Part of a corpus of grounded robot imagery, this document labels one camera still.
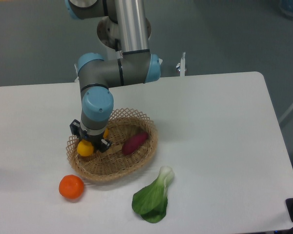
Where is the orange tangerine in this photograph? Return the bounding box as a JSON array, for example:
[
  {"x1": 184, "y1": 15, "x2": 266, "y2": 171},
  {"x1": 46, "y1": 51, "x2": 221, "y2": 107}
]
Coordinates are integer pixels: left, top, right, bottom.
[{"x1": 59, "y1": 175, "x2": 84, "y2": 199}]

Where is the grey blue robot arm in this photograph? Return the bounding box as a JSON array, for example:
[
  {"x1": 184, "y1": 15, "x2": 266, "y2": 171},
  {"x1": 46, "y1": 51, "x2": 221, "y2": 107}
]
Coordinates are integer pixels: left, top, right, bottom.
[{"x1": 65, "y1": 0, "x2": 161, "y2": 156}]

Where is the woven wicker basket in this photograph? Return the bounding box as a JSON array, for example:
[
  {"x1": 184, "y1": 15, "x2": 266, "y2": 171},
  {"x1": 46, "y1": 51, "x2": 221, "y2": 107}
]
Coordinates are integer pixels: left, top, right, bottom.
[{"x1": 66, "y1": 108, "x2": 158, "y2": 182}]

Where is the purple sweet potato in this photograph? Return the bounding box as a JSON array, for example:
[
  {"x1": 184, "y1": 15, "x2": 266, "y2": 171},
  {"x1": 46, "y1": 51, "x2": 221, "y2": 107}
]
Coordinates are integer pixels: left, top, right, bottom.
[{"x1": 122, "y1": 132, "x2": 148, "y2": 156}]

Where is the green bok choy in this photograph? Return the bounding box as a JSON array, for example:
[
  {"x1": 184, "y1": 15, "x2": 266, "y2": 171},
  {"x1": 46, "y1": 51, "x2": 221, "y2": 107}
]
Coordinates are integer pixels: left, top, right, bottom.
[{"x1": 131, "y1": 166, "x2": 175, "y2": 223}]

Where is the yellow mango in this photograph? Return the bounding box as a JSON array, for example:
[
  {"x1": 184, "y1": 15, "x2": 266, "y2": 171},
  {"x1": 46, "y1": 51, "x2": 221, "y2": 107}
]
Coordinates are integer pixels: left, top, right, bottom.
[{"x1": 77, "y1": 128, "x2": 109, "y2": 156}]

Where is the white bracket with bolt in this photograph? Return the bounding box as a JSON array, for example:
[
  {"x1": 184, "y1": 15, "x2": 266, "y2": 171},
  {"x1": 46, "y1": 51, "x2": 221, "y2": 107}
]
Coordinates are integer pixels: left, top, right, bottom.
[{"x1": 176, "y1": 52, "x2": 187, "y2": 77}]

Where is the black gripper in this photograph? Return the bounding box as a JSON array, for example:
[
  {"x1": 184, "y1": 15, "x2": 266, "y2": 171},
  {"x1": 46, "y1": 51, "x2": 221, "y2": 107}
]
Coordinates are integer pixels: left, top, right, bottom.
[{"x1": 69, "y1": 119, "x2": 112, "y2": 153}]

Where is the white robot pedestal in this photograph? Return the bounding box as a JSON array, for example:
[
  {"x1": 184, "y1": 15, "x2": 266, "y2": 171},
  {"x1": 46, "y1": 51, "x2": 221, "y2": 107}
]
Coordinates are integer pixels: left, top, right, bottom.
[{"x1": 74, "y1": 16, "x2": 163, "y2": 82}]

